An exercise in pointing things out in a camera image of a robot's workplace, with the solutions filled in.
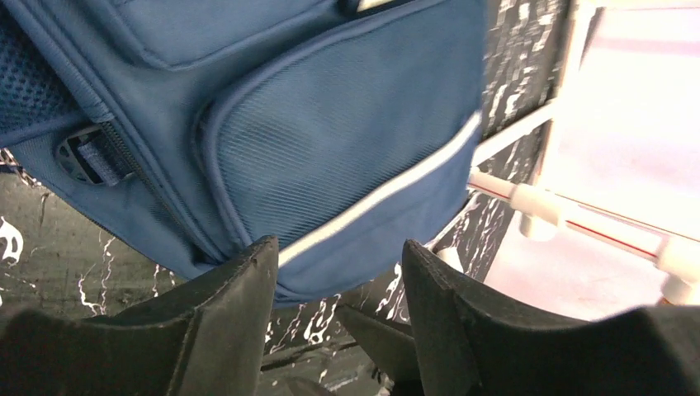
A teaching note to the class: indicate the white PVC pipe frame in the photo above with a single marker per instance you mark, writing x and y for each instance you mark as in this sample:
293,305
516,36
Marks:
545,212

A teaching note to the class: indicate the navy blue student backpack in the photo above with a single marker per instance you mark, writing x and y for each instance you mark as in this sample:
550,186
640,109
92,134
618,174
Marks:
190,129

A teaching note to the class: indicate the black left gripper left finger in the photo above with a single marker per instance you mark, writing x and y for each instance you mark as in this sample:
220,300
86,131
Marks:
204,337

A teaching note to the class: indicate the green white plastic tap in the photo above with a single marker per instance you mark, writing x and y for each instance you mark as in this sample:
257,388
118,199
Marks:
451,256

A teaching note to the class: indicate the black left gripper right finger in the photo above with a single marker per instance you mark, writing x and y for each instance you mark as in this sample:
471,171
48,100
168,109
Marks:
473,340

